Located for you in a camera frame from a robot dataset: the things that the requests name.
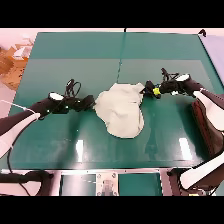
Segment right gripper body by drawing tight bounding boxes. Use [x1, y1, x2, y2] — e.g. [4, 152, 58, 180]
[141, 80, 164, 100]

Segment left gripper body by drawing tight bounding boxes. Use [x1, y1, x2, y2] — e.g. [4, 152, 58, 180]
[70, 94, 97, 113]

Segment white shirt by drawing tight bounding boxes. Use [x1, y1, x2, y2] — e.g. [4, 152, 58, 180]
[93, 82, 146, 140]

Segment silver frame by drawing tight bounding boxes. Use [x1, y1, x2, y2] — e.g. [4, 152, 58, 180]
[0, 167, 224, 197]

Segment black cable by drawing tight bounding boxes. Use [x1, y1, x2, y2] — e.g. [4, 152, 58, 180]
[4, 146, 18, 176]

